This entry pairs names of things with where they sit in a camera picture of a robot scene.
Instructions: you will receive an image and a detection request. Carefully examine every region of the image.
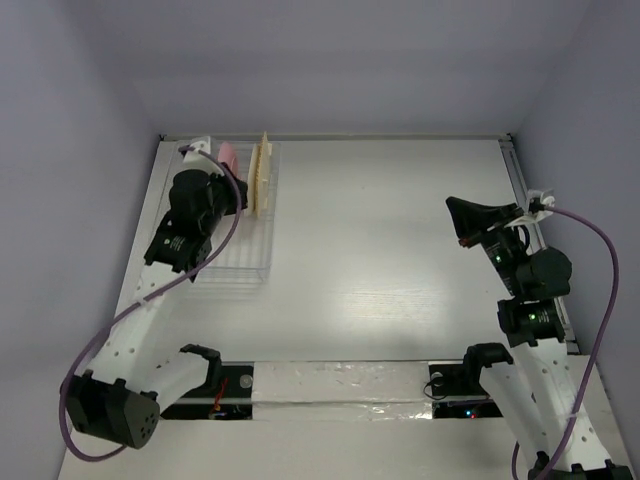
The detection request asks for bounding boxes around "woven bamboo square plate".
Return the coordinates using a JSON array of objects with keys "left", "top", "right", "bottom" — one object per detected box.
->
[{"left": 247, "top": 132, "right": 272, "bottom": 218}]

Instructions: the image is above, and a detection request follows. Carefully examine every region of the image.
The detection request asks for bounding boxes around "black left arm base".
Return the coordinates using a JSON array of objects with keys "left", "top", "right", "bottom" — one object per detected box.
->
[{"left": 161, "top": 363, "right": 254, "bottom": 421}]

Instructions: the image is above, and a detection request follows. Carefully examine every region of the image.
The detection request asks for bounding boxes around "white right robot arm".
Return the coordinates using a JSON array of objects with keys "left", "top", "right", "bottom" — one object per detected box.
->
[{"left": 445, "top": 193, "right": 633, "bottom": 479}]

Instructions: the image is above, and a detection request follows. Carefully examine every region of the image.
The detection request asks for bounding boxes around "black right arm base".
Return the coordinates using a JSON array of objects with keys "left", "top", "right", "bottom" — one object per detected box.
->
[{"left": 423, "top": 363, "right": 502, "bottom": 420}]

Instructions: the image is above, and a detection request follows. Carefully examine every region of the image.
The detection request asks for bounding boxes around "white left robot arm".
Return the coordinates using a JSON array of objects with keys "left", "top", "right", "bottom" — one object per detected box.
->
[{"left": 58, "top": 163, "right": 248, "bottom": 462}]

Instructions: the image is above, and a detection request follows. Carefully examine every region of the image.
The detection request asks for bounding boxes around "pink round plate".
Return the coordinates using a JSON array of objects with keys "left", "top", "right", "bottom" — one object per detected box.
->
[{"left": 217, "top": 141, "right": 238, "bottom": 176}]

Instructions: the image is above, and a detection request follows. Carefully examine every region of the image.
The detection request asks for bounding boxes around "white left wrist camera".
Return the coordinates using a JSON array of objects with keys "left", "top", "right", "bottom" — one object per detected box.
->
[{"left": 179, "top": 136, "right": 222, "bottom": 175}]

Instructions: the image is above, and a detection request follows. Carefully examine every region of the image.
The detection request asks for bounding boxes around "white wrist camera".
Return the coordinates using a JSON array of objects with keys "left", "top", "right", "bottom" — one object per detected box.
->
[
  {"left": 179, "top": 136, "right": 222, "bottom": 175},
  {"left": 507, "top": 189, "right": 555, "bottom": 228}
]

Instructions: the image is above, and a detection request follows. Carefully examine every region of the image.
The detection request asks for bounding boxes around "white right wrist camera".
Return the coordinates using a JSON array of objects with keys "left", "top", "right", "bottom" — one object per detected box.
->
[{"left": 507, "top": 189, "right": 555, "bottom": 228}]

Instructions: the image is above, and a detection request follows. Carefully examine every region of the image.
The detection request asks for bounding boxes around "clear wire dish rack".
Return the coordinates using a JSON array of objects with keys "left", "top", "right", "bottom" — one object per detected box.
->
[{"left": 157, "top": 140, "right": 282, "bottom": 287}]

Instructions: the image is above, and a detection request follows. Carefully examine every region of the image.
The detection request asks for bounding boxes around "aluminium rail on table edge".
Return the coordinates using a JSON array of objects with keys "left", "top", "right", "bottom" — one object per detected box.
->
[{"left": 498, "top": 135, "right": 581, "bottom": 355}]

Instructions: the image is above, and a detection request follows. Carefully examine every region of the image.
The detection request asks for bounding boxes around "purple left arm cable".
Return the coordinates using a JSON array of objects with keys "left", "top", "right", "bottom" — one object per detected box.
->
[{"left": 58, "top": 143, "right": 244, "bottom": 461}]

